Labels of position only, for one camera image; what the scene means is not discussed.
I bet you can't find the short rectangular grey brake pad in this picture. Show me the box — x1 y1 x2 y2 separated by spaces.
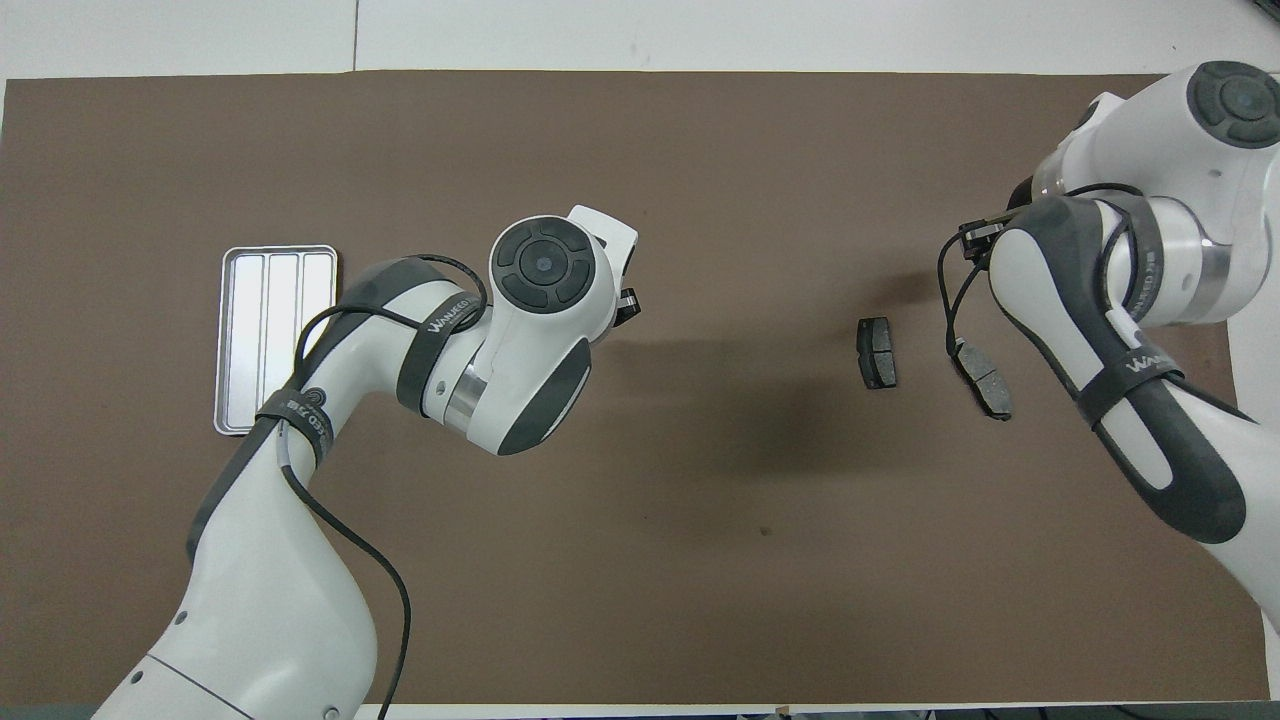
857 316 898 390

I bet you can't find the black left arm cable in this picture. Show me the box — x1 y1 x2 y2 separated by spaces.
278 252 491 720

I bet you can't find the long curved grey brake pad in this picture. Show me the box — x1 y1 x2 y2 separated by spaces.
955 340 1014 422

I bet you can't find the brown table mat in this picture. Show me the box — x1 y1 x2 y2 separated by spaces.
0 70 1271 706

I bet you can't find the silver metal tray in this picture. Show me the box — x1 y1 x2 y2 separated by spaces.
213 244 339 437

